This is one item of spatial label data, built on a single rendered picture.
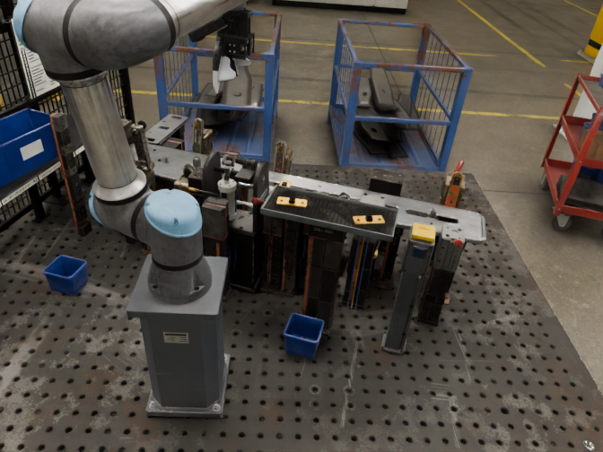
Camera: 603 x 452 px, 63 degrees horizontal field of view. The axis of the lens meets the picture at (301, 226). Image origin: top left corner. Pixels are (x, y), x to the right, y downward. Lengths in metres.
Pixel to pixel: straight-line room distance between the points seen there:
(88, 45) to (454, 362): 1.34
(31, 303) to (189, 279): 0.84
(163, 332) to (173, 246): 0.24
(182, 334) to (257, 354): 0.42
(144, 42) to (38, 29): 0.17
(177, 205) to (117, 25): 0.39
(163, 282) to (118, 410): 0.48
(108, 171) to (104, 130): 0.10
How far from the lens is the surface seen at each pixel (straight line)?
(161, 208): 1.08
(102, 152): 1.07
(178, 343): 1.25
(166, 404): 1.45
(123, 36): 0.88
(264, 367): 1.55
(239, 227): 1.63
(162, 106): 3.68
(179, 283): 1.15
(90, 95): 1.01
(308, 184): 1.81
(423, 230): 1.37
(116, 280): 1.88
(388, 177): 1.86
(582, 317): 3.23
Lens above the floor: 1.92
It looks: 36 degrees down
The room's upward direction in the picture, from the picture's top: 5 degrees clockwise
